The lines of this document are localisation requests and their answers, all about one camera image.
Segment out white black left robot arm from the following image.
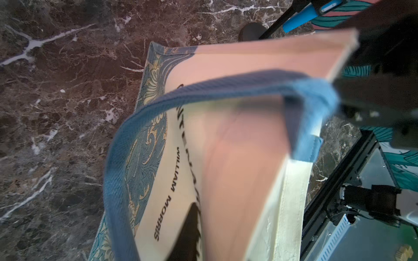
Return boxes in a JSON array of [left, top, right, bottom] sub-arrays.
[[202, 180, 418, 261]]

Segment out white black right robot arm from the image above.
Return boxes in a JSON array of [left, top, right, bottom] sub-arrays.
[[334, 1, 418, 150]]

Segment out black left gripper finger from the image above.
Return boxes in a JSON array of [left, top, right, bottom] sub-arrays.
[[167, 203, 201, 261]]

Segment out blue toy microphone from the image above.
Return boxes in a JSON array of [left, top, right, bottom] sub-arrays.
[[283, 0, 347, 33]]

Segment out cream canvas tote bag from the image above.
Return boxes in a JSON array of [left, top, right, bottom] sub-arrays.
[[89, 29, 358, 261]]

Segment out white ventilation grille strip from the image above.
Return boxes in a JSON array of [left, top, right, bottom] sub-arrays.
[[316, 214, 351, 261]]

